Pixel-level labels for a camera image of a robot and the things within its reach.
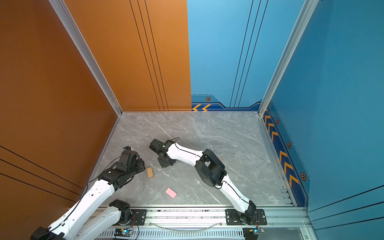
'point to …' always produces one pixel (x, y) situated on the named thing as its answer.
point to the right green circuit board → (257, 230)
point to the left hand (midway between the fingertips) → (142, 161)
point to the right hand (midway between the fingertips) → (166, 163)
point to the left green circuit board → (125, 232)
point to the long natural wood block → (150, 172)
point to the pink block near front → (171, 193)
